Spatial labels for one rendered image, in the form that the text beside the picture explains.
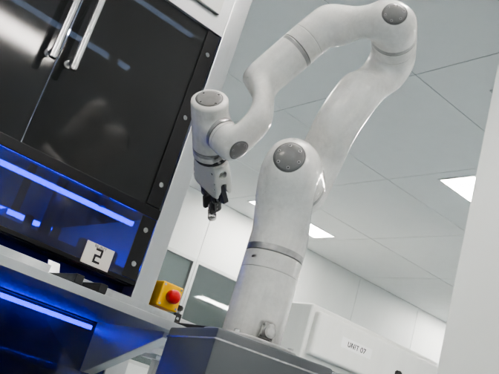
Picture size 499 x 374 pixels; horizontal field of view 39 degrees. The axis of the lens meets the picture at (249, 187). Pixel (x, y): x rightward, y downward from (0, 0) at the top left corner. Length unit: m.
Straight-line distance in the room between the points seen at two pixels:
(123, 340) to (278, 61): 0.76
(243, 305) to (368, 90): 0.53
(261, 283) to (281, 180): 0.20
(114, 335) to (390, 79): 0.91
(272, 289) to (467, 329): 1.59
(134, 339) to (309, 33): 0.82
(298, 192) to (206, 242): 6.30
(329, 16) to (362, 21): 0.10
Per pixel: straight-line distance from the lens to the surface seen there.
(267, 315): 1.38
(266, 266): 1.39
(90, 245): 1.92
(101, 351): 1.86
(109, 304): 1.50
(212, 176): 1.65
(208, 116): 1.54
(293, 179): 1.39
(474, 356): 2.83
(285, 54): 1.61
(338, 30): 1.63
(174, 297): 2.00
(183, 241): 7.52
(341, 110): 1.52
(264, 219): 1.42
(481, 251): 2.97
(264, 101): 1.55
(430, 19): 3.93
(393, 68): 1.64
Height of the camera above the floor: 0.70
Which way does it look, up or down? 19 degrees up
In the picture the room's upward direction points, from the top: 17 degrees clockwise
